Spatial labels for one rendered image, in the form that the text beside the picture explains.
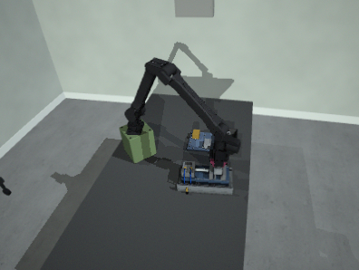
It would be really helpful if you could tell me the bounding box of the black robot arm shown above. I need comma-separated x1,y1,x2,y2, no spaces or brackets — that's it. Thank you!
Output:
124,57,241,169

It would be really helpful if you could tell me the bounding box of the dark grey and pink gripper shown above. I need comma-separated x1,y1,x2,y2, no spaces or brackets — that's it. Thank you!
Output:
209,149,229,168

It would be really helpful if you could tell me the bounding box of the yellow block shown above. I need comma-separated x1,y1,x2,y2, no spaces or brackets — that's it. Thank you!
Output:
192,130,200,139

